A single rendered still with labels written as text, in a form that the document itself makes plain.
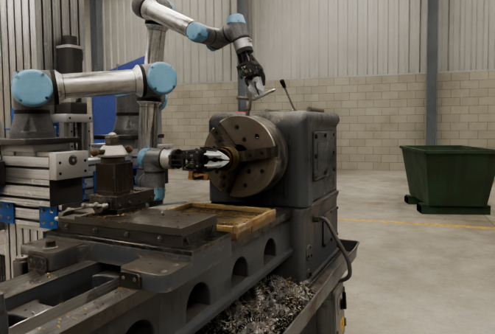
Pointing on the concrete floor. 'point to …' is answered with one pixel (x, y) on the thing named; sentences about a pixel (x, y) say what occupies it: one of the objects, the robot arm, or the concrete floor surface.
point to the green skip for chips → (449, 178)
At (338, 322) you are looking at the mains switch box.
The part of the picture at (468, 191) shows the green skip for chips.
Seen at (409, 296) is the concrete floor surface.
